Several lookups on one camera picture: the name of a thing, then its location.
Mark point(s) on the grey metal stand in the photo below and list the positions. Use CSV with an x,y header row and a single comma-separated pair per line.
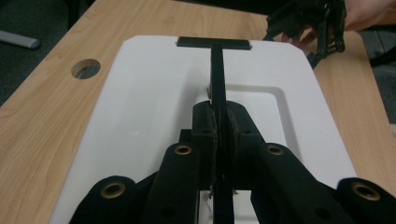
x,y
18,39

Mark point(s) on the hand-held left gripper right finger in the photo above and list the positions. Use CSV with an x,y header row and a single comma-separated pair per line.
x,y
243,133

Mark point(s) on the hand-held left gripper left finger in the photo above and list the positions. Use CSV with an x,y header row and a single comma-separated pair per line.
x,y
202,133

